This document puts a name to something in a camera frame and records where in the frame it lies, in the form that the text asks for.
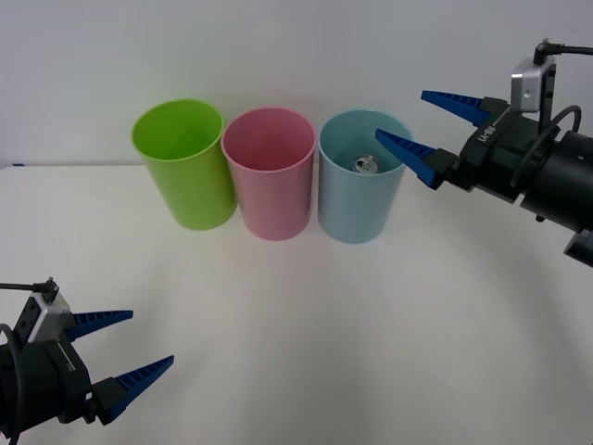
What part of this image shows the pink plastic bin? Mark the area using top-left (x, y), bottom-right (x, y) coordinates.
top-left (221, 107), bottom-right (318, 242)

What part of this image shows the green plastic bin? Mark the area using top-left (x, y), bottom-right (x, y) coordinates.
top-left (132, 97), bottom-right (240, 231)

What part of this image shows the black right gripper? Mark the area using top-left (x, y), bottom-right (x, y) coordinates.
top-left (374, 90), bottom-right (565, 205)

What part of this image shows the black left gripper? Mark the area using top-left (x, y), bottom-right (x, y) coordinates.
top-left (0, 309), bottom-right (176, 437)

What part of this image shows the pale blue plastic bin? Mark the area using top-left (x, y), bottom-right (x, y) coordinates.
top-left (317, 108), bottom-right (414, 246)

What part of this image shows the blue and white drink can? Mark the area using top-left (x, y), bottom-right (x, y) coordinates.
top-left (352, 154), bottom-right (384, 177)

